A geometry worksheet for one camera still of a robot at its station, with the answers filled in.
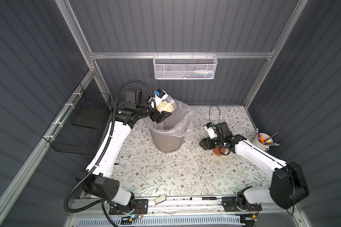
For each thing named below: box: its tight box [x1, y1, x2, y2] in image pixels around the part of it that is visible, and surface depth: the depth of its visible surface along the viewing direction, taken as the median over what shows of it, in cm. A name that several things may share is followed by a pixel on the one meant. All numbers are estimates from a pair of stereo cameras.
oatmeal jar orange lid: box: [156, 95, 178, 114], surface depth 68 cm
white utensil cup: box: [251, 132, 274, 151], surface depth 90 cm
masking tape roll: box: [153, 194, 167, 205], surface depth 75 cm
